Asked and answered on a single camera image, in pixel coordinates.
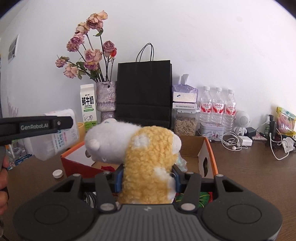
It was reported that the right water bottle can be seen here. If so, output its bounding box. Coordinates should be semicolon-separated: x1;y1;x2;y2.
223;89;236;133

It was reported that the white earphones cable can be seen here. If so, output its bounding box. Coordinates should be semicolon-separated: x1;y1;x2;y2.
219;131;249;152

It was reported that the small white bottle cap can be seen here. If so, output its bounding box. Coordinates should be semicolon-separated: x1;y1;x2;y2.
52;169;63;179

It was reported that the black paper shopping bag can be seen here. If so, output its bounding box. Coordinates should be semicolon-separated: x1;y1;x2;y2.
115;43;172;128

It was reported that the dried pink rose bouquet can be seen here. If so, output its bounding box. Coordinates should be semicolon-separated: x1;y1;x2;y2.
55;11;117;83

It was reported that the white robot figurine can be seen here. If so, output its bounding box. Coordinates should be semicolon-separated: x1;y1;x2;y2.
233;110;250;136

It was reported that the white cable on right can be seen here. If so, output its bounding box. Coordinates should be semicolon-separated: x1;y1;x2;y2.
268;134;296;161

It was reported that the middle water bottle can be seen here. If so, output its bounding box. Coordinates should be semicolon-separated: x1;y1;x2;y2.
212;87;225;124

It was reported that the black power adapter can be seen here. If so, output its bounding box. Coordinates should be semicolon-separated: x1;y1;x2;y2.
245;127;257;138

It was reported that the black braided cable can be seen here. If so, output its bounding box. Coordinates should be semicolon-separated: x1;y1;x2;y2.
83;191;99;209

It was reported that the left water bottle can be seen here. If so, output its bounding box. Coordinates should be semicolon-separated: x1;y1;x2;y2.
200;86;212;122

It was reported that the white flat box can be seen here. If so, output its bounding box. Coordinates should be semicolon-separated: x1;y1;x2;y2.
172;102;198;110

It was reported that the white green milk carton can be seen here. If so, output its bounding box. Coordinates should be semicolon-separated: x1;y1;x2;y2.
80;84;97;132

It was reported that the purple textured vase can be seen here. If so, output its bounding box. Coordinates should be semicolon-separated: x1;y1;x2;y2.
96;81;116;123

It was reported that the clear seed container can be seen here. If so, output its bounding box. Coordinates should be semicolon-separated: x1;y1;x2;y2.
174;109;198;136

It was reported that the white charger adapter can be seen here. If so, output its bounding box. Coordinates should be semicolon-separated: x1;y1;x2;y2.
238;136;253;147

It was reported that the red orange cardboard box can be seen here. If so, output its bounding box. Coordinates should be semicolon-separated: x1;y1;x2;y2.
60;135;219;204

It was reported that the water bottle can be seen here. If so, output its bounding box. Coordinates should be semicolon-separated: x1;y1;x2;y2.
212;87;225;124
200;86;212;122
223;89;236;133

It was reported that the person left hand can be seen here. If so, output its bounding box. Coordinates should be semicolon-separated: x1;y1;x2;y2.
0;156;9;215

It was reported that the white metal tin box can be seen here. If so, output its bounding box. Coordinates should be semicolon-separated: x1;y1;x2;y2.
199;122;225;142

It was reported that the purple tissue pack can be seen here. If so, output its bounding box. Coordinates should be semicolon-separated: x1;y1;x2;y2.
172;74;198;103

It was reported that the yellow snack bag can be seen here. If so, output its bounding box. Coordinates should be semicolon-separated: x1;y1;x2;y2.
276;106;295;137

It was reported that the yellow ceramic mug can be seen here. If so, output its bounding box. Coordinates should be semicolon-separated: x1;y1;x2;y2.
77;123;86;142

